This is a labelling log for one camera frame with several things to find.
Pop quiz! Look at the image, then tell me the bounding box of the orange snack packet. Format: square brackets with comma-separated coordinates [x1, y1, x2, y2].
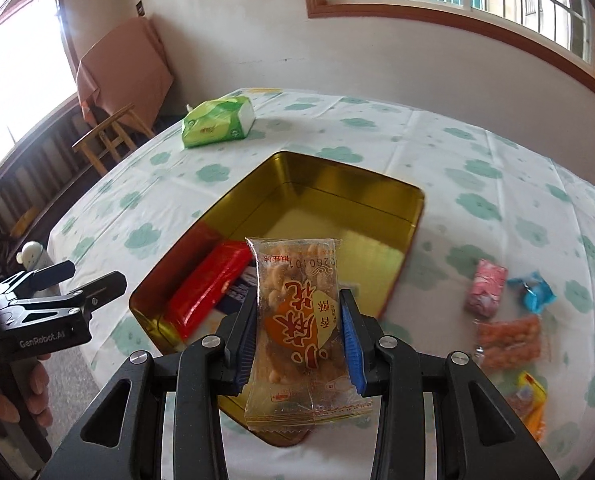
[505, 371, 548, 443]

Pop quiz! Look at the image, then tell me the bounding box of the navy snack packet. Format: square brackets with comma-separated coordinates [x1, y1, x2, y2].
[217, 265, 260, 316]

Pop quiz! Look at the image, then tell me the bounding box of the bright side window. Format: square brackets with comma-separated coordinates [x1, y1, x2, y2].
[0, 0, 80, 161]

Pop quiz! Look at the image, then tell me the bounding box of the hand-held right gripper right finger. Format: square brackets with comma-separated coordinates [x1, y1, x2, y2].
[338, 289, 561, 480]

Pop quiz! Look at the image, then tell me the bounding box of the green tissue pack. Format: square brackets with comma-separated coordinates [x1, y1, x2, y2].
[181, 95, 256, 149]

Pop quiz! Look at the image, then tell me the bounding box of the light wooden stool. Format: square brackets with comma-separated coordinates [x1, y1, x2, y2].
[72, 103, 156, 177]

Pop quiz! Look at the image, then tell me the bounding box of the person's left hand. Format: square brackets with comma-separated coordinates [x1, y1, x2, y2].
[0, 352, 53, 428]

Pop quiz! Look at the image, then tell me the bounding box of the light blue candy packet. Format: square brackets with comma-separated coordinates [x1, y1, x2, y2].
[507, 271, 555, 316]

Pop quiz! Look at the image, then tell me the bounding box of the clear packet of orange nuts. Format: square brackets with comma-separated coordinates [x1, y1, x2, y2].
[472, 314, 543, 373]

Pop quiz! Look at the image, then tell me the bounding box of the white round object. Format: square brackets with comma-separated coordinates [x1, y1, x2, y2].
[16, 241, 43, 267]

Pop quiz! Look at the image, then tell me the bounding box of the clear fried snack packet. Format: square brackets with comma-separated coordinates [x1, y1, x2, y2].
[244, 236, 374, 431]

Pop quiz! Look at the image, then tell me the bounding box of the maroon and gold tin box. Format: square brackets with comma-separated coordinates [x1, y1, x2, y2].
[128, 150, 425, 447]

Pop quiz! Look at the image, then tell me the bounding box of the pink candy packet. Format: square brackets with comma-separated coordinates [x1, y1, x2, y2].
[465, 259, 509, 317]

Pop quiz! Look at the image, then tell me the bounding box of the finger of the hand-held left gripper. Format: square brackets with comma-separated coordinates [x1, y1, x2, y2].
[31, 260, 76, 293]
[67, 271, 128, 312]

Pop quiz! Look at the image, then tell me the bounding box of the red snack packet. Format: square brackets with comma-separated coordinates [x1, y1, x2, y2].
[164, 241, 253, 341]

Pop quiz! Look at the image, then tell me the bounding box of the wooden chair with pink cloth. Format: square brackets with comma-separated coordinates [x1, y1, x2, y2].
[76, 16, 174, 128]

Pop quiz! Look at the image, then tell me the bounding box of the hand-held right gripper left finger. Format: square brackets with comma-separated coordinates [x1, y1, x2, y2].
[40, 289, 259, 480]

